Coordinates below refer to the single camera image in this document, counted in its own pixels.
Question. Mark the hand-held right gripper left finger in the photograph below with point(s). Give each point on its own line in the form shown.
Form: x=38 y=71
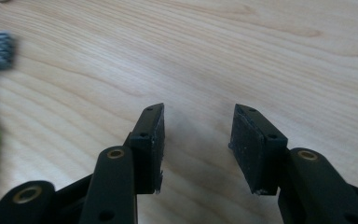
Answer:
x=147 y=149

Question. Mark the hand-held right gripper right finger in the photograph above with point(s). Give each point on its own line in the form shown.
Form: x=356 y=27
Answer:
x=254 y=149

